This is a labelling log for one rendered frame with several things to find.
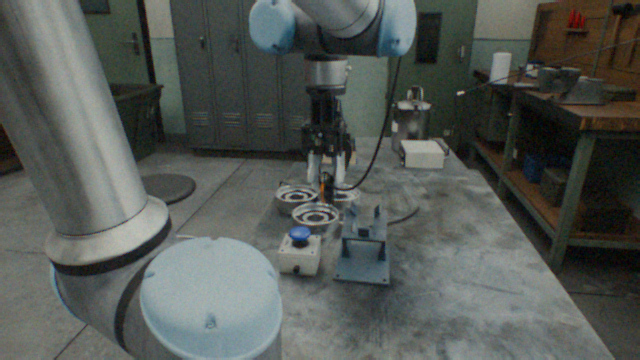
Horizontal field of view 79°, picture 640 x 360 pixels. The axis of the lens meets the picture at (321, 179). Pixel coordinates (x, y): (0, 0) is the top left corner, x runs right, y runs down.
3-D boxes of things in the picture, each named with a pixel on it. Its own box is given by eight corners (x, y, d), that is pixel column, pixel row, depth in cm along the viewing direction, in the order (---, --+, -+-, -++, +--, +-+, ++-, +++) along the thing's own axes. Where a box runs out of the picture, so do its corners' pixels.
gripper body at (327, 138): (299, 158, 68) (298, 89, 64) (309, 145, 76) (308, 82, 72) (342, 161, 67) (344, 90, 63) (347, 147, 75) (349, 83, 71)
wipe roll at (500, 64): (486, 81, 279) (491, 52, 271) (503, 81, 277) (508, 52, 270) (490, 83, 268) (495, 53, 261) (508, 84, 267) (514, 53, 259)
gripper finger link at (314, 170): (299, 200, 73) (303, 154, 70) (305, 188, 79) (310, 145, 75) (315, 203, 73) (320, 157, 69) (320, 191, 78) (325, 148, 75)
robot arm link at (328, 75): (308, 58, 70) (353, 58, 69) (308, 83, 72) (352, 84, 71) (299, 61, 64) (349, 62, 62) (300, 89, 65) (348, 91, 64)
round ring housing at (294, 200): (316, 217, 94) (316, 201, 92) (273, 216, 94) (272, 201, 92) (318, 199, 103) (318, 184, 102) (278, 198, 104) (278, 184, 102)
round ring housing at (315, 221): (288, 239, 84) (287, 222, 82) (297, 217, 93) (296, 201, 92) (336, 242, 82) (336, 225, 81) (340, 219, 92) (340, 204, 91)
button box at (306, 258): (286, 253, 79) (285, 231, 77) (320, 255, 78) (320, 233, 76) (276, 276, 71) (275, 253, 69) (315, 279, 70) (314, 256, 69)
